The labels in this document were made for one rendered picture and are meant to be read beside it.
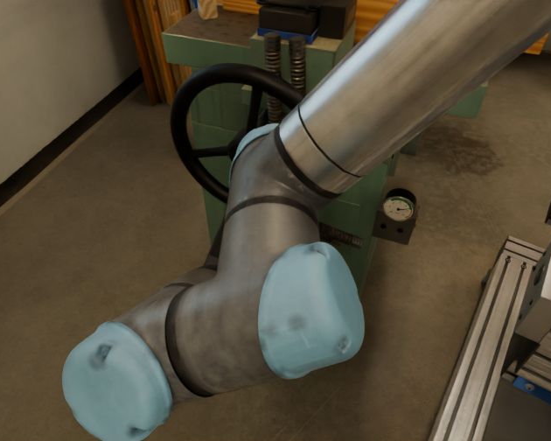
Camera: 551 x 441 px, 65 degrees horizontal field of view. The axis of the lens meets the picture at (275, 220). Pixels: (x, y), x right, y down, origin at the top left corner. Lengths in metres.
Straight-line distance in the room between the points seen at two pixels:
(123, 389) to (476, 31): 0.29
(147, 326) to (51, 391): 1.20
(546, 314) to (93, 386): 0.56
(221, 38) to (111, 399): 0.72
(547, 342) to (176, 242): 1.31
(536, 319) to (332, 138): 0.47
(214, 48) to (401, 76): 0.64
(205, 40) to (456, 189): 1.43
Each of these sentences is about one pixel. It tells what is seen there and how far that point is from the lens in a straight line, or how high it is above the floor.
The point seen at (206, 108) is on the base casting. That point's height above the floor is 0.75.
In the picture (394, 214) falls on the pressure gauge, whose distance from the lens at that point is 0.88.
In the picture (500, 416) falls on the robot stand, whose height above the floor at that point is 0.21.
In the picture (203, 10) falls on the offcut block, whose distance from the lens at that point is 0.98.
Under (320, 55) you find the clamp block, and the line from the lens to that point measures 0.70.
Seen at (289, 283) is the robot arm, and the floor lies 1.04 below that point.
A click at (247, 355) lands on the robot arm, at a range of 0.26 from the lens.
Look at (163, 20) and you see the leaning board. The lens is 2.35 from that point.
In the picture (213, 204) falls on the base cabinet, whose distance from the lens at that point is 1.14.
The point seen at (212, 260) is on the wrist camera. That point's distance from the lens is 0.44.
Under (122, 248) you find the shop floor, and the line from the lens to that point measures 1.75.
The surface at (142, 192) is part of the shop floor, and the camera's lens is 1.96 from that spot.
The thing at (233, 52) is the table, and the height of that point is 0.89.
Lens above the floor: 1.23
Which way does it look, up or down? 45 degrees down
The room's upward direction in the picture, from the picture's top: straight up
